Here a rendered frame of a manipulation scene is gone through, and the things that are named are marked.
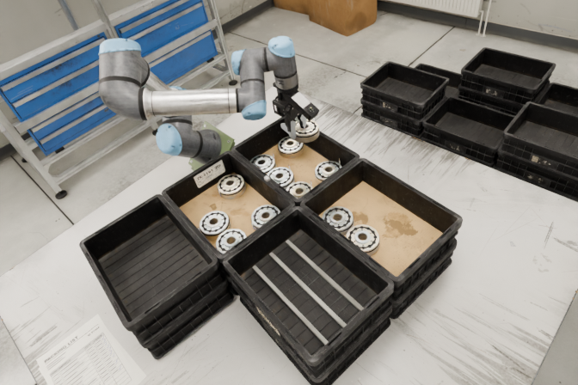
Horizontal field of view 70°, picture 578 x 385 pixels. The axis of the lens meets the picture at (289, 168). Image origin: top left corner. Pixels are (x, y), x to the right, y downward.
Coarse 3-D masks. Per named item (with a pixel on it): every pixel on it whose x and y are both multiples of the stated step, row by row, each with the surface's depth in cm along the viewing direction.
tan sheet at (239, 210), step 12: (204, 192) 155; (216, 192) 154; (252, 192) 151; (192, 204) 151; (204, 204) 151; (216, 204) 150; (228, 204) 149; (240, 204) 148; (252, 204) 147; (264, 204) 146; (192, 216) 147; (228, 216) 145; (240, 216) 144; (240, 228) 140; (252, 228) 139; (216, 240) 138
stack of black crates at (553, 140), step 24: (528, 120) 208; (552, 120) 199; (576, 120) 192; (504, 144) 194; (528, 144) 184; (552, 144) 194; (576, 144) 192; (504, 168) 202; (528, 168) 192; (552, 168) 183; (576, 168) 176; (576, 192) 183
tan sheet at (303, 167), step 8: (304, 144) 167; (272, 152) 166; (304, 152) 163; (312, 152) 163; (280, 160) 162; (288, 160) 161; (296, 160) 161; (304, 160) 160; (312, 160) 159; (320, 160) 159; (328, 160) 158; (296, 168) 157; (304, 168) 157; (312, 168) 156; (296, 176) 154; (304, 176) 154; (312, 176) 153; (312, 184) 150
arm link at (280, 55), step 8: (272, 40) 123; (280, 40) 122; (288, 40) 122; (272, 48) 121; (280, 48) 120; (288, 48) 121; (272, 56) 123; (280, 56) 122; (288, 56) 122; (272, 64) 124; (280, 64) 124; (288, 64) 124; (296, 64) 128; (280, 72) 126; (288, 72) 126; (296, 72) 128
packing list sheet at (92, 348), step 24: (72, 336) 134; (96, 336) 133; (48, 360) 129; (72, 360) 128; (96, 360) 127; (120, 360) 126; (48, 384) 124; (72, 384) 123; (96, 384) 122; (120, 384) 121
